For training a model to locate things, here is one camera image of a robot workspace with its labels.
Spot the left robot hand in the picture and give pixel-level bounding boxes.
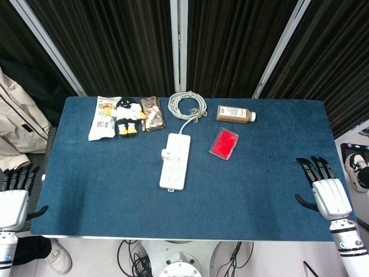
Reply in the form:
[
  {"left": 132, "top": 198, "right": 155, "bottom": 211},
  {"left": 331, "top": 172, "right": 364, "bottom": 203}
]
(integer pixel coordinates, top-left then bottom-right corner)
[{"left": 0, "top": 165, "right": 49, "bottom": 231}]

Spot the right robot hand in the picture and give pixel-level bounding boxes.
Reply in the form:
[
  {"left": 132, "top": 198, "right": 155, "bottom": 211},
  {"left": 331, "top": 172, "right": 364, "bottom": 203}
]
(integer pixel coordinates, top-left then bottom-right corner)
[{"left": 294, "top": 156, "right": 353, "bottom": 221}]

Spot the white power strip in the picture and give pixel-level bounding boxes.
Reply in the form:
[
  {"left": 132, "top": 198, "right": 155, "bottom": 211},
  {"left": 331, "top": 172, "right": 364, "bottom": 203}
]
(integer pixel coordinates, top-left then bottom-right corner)
[{"left": 159, "top": 133, "right": 192, "bottom": 192}]

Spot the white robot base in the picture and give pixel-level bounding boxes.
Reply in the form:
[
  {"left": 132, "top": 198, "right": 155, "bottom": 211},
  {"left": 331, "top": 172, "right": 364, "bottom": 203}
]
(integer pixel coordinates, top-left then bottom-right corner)
[{"left": 137, "top": 240, "right": 229, "bottom": 277}]

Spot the white black sneaker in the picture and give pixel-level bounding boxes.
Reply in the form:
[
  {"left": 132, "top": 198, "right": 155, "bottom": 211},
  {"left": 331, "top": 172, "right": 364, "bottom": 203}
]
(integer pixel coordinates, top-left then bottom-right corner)
[{"left": 344, "top": 152, "right": 369, "bottom": 194}]

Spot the black trouser leg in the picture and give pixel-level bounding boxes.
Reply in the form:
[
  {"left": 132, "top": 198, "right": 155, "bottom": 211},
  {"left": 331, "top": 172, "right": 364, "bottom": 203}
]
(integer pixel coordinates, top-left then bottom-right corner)
[{"left": 12, "top": 235, "right": 53, "bottom": 267}]

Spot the beige jacket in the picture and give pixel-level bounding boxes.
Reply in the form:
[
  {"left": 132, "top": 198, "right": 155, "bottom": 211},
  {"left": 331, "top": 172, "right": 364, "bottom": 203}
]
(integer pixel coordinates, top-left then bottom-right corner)
[{"left": 0, "top": 65, "right": 52, "bottom": 173}]

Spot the blue table cloth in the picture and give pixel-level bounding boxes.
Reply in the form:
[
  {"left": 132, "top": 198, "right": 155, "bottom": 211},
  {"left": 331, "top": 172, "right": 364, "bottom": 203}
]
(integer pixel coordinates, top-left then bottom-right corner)
[{"left": 29, "top": 96, "right": 359, "bottom": 242}]

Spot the white snack bag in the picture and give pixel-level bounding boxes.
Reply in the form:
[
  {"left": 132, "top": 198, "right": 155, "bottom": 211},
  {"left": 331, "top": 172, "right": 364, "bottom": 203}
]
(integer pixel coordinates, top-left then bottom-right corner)
[{"left": 87, "top": 95, "right": 122, "bottom": 142}]

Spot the red clear plastic case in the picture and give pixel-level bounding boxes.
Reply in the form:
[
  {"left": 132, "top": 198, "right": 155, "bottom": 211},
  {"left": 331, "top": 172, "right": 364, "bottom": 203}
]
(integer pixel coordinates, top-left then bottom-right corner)
[{"left": 208, "top": 126, "right": 240, "bottom": 162}]

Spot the brown liquid bottle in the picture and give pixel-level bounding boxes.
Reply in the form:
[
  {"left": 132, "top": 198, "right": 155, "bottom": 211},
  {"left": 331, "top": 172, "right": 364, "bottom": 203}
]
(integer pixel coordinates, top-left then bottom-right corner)
[{"left": 216, "top": 104, "right": 257, "bottom": 125}]

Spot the black white plush toy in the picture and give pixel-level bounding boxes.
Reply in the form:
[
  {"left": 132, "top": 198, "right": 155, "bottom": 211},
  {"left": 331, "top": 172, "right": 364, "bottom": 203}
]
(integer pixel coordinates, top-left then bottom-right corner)
[{"left": 110, "top": 96, "right": 148, "bottom": 137}]

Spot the brown snack bag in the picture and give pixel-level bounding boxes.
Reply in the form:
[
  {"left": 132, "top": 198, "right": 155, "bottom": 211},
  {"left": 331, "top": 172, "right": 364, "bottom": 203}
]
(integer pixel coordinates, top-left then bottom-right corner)
[{"left": 138, "top": 96, "right": 167, "bottom": 133}]

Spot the black pleated curtain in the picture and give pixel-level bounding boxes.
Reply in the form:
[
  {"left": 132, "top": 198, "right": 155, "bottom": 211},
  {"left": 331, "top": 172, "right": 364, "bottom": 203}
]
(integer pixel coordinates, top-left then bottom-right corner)
[{"left": 0, "top": 0, "right": 369, "bottom": 139}]

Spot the black floor cable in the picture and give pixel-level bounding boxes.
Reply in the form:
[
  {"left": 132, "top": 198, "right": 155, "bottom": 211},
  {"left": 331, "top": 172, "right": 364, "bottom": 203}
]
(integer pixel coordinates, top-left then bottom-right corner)
[
  {"left": 215, "top": 241, "right": 255, "bottom": 277},
  {"left": 116, "top": 239, "right": 152, "bottom": 277}
]

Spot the grey metal frame post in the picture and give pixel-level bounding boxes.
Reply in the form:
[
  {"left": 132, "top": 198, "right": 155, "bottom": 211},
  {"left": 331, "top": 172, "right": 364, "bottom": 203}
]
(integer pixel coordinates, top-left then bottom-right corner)
[
  {"left": 8, "top": 0, "right": 88, "bottom": 97},
  {"left": 170, "top": 0, "right": 189, "bottom": 93},
  {"left": 251, "top": 0, "right": 304, "bottom": 99}
]

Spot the white cable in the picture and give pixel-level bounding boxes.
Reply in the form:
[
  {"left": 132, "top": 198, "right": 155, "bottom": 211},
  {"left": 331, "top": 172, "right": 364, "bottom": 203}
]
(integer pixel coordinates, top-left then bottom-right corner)
[{"left": 167, "top": 91, "right": 209, "bottom": 135}]

